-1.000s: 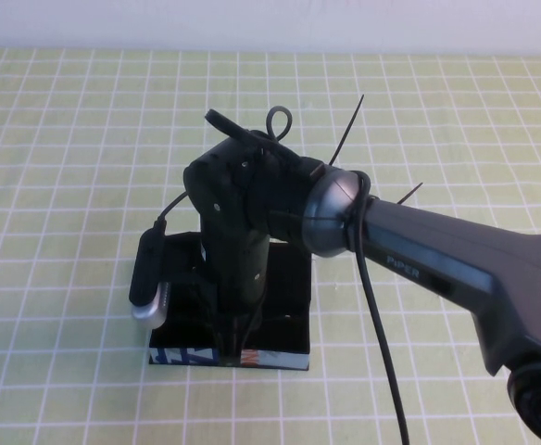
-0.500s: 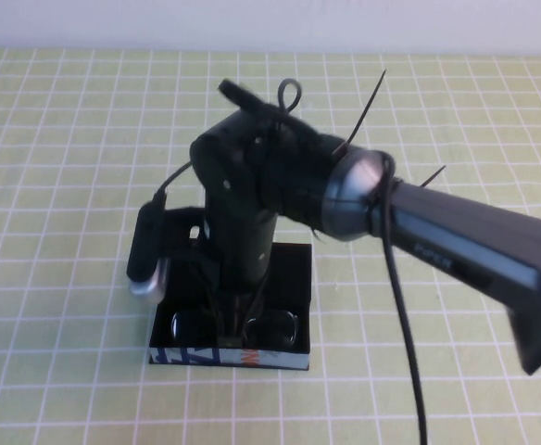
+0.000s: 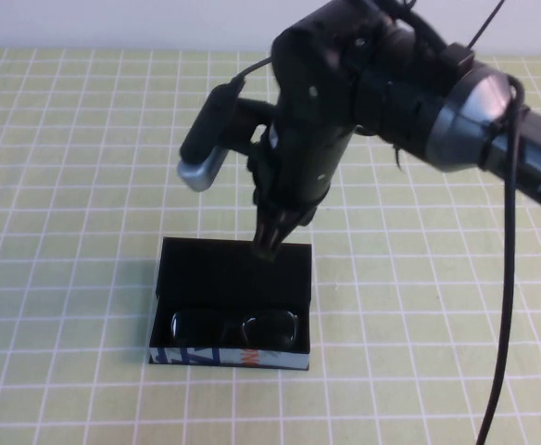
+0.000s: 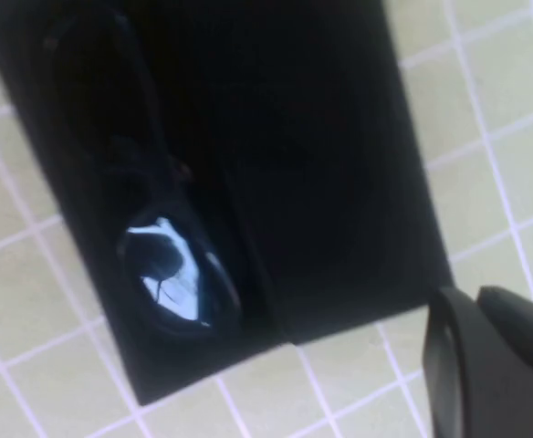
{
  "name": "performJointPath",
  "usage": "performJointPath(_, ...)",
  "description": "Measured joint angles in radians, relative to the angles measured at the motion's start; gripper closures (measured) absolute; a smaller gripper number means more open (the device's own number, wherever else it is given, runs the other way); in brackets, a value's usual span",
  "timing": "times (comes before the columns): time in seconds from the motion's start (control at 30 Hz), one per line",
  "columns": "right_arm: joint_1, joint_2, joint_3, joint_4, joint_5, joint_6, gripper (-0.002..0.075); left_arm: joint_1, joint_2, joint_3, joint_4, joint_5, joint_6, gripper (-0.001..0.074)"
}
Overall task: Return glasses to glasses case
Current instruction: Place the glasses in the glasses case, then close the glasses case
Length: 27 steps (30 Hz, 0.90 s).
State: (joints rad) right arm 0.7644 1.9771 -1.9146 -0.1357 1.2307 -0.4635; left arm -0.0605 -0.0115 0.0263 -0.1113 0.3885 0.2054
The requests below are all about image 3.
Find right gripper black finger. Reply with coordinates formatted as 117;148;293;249
264;212;299;261
251;206;274;259

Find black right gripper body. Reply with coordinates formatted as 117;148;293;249
246;120;350;228

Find black printed glasses case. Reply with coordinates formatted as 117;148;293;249
148;236;315;374

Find black framed glasses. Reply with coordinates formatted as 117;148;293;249
169;309;299;349

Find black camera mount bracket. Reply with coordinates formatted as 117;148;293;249
226;97;281;154

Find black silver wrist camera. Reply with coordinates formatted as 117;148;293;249
176;82;242;193

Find thin black camera cable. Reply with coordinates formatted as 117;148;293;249
235;55;276;84

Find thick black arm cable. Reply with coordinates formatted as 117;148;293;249
376;0;531;445

